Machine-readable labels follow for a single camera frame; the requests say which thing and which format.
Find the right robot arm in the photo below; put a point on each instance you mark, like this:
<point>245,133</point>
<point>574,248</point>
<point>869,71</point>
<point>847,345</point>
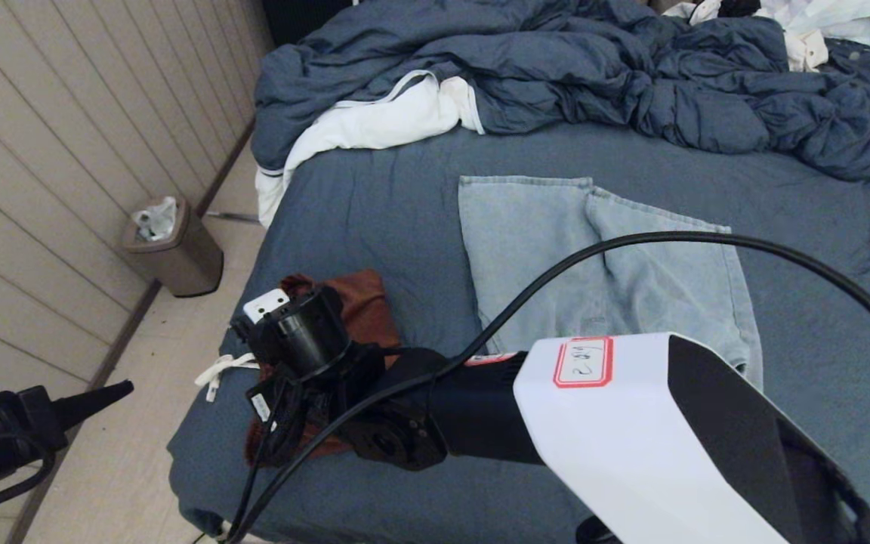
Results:
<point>631,453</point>

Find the light blue denim shorts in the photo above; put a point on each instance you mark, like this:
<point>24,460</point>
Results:
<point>541,227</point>

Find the black garment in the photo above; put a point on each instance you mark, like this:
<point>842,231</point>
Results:
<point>738,6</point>

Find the brown shorts with white print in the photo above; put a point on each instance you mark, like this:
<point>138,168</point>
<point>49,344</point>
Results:
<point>363,302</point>

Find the black furniture panel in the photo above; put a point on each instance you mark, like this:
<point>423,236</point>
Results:
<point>299,19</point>

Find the clear plastic bag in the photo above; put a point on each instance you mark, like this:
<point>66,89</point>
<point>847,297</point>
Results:
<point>155,222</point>

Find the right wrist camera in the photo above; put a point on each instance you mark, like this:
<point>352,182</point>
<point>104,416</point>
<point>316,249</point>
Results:
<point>303,332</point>

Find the white clothes pile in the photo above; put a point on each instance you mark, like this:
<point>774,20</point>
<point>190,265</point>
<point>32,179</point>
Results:
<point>820,23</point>

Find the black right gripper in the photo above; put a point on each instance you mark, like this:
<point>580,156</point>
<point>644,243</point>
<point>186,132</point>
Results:
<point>390,423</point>

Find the brown trash bin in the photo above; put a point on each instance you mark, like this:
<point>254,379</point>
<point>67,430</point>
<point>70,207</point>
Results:
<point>184,261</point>

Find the crumpled blue duvet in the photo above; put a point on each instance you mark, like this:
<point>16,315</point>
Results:
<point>556,60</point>

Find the bed with blue sheet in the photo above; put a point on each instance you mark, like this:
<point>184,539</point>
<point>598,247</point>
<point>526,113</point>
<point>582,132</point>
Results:
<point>374,211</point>

